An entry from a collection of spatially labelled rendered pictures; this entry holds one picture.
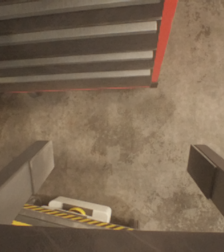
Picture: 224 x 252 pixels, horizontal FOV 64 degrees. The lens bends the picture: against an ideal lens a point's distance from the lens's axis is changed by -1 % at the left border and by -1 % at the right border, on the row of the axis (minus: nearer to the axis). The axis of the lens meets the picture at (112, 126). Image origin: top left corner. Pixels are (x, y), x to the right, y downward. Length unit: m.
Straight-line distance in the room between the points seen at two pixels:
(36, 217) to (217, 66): 1.00
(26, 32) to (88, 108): 0.57
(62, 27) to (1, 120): 0.84
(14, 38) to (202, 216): 0.94
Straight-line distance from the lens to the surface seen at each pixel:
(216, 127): 0.96
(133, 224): 0.82
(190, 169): 0.17
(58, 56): 0.53
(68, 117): 0.98
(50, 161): 0.17
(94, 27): 0.41
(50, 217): 0.67
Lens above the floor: 0.89
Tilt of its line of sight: 78 degrees down
